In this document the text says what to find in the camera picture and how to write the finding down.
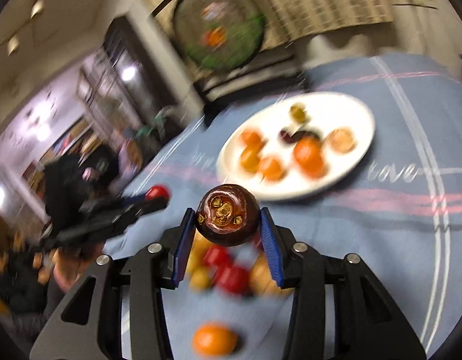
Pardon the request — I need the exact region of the orange fruit green navel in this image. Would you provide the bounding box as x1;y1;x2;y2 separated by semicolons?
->
239;127;266;150

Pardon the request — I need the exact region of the small yellow-green fruit centre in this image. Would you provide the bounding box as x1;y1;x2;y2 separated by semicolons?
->
189;267;212;292

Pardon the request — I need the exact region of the green-yellow round fruit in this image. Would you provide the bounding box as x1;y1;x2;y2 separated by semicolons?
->
289;103;309;125

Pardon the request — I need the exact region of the pale tan oval fruit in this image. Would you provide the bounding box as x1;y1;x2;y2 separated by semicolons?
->
249;253;293;297

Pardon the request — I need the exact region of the smooth orange centre fruit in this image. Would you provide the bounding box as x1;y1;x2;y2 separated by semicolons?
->
192;323;239;357

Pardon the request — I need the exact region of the pale yellow round fruit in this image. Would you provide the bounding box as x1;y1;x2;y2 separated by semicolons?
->
185;232;212;276

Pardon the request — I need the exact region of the pale red-streaked round fruit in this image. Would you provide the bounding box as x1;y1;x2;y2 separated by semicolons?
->
324;127;357;154

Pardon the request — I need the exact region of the rough-skinned orange mandarin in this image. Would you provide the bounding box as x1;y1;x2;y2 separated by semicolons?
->
300;156;328;180

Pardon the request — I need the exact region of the red plum top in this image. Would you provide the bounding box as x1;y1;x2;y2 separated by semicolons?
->
202;245;233;268

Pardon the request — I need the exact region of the small orange with stem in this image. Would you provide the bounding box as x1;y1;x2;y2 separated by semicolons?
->
258;155;285;181

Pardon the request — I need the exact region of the person's left hand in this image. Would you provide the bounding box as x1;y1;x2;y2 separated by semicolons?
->
53;243;104;292

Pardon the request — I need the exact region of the dark purple plum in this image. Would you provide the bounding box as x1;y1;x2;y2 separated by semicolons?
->
278;128;295;145

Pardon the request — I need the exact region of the small red plum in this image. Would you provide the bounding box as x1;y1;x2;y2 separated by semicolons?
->
145;184;170;202

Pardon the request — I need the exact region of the red plum right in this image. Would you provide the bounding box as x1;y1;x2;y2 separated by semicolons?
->
214;265;250;296

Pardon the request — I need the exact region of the round painted screen black stand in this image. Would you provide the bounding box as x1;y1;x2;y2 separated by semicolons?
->
171;0;305;103

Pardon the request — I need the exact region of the dark brown oblong fruit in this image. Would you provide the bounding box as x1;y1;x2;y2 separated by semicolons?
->
292;129;322;142

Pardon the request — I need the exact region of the large orange mandarin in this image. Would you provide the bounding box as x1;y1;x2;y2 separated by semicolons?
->
293;137;322;166

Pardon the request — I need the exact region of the large dark purple fruit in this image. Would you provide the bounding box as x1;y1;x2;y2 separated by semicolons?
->
195;184;260;247

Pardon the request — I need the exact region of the dark framed cabinet door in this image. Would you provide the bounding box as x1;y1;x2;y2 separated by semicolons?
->
80;15;201;129

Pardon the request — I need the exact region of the white oval plate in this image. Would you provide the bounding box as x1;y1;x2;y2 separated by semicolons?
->
216;92;376;201

